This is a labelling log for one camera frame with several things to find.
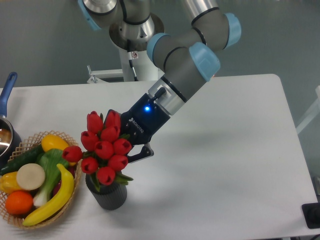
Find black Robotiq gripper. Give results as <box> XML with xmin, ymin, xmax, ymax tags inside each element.
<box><xmin>104</xmin><ymin>94</ymin><xmax>170</xmax><ymax>164</ymax></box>

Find red tulip bouquet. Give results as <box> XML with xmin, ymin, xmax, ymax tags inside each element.
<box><xmin>62</xmin><ymin>111</ymin><xmax>133</xmax><ymax>191</ymax></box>

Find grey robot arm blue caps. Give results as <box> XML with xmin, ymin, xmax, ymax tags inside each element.
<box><xmin>78</xmin><ymin>0</ymin><xmax>242</xmax><ymax>163</ymax></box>

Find dark grey ribbed vase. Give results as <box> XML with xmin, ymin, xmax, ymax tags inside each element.
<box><xmin>85</xmin><ymin>174</ymin><xmax>127</xmax><ymax>210</ymax></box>

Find green bok choy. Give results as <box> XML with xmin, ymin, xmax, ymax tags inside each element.
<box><xmin>33</xmin><ymin>148</ymin><xmax>69</xmax><ymax>208</ymax></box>

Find yellow banana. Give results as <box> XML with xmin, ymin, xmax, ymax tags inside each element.
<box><xmin>22</xmin><ymin>163</ymin><xmax>75</xmax><ymax>227</ymax></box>

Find red fruit under banana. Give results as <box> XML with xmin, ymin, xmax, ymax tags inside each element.
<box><xmin>52</xmin><ymin>180</ymin><xmax>62</xmax><ymax>197</ymax></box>

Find woven wicker basket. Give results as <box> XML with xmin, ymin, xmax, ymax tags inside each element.
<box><xmin>0</xmin><ymin>131</ymin><xmax>83</xmax><ymax>229</ymax></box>

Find green cucumber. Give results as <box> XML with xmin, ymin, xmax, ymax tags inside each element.
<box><xmin>0</xmin><ymin>144</ymin><xmax>44</xmax><ymax>176</ymax></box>

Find beige round radish slice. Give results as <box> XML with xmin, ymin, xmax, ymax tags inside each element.
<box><xmin>16</xmin><ymin>163</ymin><xmax>46</xmax><ymax>191</ymax></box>

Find orange fruit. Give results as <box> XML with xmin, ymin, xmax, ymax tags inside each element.
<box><xmin>5</xmin><ymin>190</ymin><xmax>34</xmax><ymax>215</ymax></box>

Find yellow bell pepper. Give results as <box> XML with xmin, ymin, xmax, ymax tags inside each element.
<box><xmin>0</xmin><ymin>171</ymin><xmax>23</xmax><ymax>194</ymax></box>

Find black device at table edge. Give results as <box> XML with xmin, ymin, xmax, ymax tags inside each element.
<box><xmin>301</xmin><ymin>202</ymin><xmax>320</xmax><ymax>229</ymax></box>

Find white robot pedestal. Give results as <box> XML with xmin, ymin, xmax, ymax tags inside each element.
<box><xmin>87</xmin><ymin>48</ymin><xmax>164</xmax><ymax>84</ymax></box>

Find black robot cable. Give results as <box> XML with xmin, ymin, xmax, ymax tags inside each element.
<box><xmin>126</xmin><ymin>39</ymin><xmax>139</xmax><ymax>82</ymax></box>

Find blue handled saucepan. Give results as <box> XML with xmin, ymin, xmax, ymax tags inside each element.
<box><xmin>0</xmin><ymin>72</ymin><xmax>21</xmax><ymax>168</ymax></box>

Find white frame at right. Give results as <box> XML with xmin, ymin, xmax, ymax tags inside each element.
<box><xmin>295</xmin><ymin>85</ymin><xmax>320</xmax><ymax>135</ymax></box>

